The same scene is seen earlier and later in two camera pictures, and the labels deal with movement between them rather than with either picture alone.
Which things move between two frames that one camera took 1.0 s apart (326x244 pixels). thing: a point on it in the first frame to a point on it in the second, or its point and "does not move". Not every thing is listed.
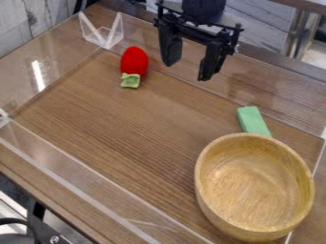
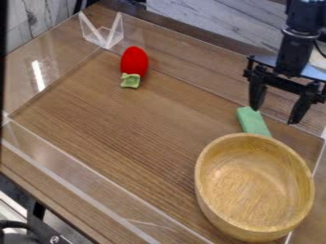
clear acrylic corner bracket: [102, 36] does not move
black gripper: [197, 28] to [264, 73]
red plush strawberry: [134, 61] does not move
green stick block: [253, 121] does not move
